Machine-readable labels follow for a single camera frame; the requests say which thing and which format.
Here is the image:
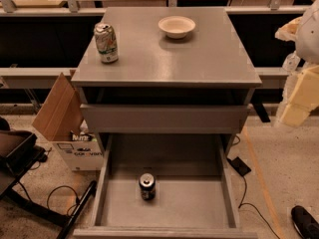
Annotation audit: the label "clear sanitizer bottle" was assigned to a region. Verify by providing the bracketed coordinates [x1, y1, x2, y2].
[282, 52, 300, 72]

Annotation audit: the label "open grey middle drawer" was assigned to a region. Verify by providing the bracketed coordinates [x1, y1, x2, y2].
[74, 133, 258, 239]

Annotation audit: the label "white cardboard box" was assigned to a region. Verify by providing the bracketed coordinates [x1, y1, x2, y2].
[32, 73, 103, 171]

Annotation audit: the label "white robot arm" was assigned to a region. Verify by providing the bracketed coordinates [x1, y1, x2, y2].
[275, 0, 319, 130]

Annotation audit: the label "closed grey top drawer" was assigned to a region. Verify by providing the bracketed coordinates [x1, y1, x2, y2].
[81, 105, 249, 134]

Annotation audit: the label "white green soda can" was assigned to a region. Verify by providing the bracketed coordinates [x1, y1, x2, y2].
[94, 22, 119, 64]

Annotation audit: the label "black chair base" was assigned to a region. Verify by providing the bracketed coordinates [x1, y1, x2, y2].
[0, 116, 99, 239]

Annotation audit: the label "grey drawer cabinet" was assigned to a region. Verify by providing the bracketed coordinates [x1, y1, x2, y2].
[70, 6, 263, 239]

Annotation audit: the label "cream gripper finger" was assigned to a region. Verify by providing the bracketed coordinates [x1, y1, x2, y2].
[279, 65, 319, 127]

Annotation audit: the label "white paper bowl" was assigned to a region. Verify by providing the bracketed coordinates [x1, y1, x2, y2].
[159, 16, 196, 39]

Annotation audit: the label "dark pepsi can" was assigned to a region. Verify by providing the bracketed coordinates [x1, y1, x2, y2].
[139, 173, 156, 200]

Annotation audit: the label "black shoe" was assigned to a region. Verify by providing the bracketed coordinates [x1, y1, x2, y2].
[291, 205, 319, 239]

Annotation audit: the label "black power adapter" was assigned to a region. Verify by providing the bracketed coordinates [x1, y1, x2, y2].
[229, 157, 251, 176]

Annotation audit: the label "black cable on floor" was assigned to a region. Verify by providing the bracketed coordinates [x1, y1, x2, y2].
[237, 175, 282, 239]

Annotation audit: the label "black looped floor cable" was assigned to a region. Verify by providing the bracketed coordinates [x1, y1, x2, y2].
[46, 184, 81, 217]

